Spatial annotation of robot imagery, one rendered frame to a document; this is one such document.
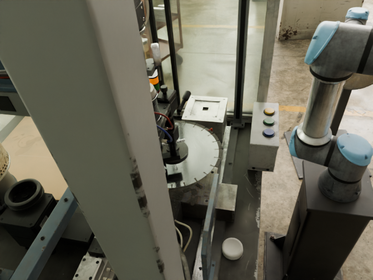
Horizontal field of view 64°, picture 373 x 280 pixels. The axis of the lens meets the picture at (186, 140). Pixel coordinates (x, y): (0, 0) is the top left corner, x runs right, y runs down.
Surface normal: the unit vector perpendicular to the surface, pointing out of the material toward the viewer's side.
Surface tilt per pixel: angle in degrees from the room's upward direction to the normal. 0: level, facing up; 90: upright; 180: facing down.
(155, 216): 90
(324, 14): 90
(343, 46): 64
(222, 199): 0
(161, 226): 90
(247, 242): 0
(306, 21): 90
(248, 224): 0
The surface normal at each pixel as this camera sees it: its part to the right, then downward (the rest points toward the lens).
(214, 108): -0.07, -0.73
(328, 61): -0.54, 0.72
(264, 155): -0.21, 0.68
